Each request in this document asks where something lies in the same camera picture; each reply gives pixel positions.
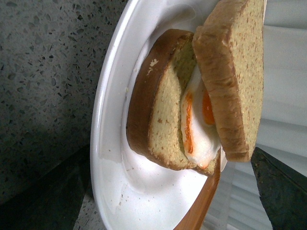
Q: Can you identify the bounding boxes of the fried egg toy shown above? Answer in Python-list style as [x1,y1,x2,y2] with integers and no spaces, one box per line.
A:
[181,66,221,169]

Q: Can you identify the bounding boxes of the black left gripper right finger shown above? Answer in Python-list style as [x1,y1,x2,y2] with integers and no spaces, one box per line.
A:
[251,147,307,230]

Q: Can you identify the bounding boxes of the orange wooden tray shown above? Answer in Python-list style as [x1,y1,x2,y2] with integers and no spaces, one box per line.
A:
[174,156,221,230]

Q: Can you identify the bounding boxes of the bread slice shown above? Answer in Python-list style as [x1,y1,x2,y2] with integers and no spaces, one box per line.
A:
[192,0,265,162]
[126,29,219,176]

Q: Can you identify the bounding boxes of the white curtain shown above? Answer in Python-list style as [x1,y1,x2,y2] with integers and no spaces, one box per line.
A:
[203,0,307,230]

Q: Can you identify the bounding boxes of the white round plate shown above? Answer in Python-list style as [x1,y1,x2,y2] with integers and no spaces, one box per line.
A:
[90,0,216,230]

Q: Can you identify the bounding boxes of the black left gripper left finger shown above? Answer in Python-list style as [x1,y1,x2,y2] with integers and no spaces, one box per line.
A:
[0,145,90,230]

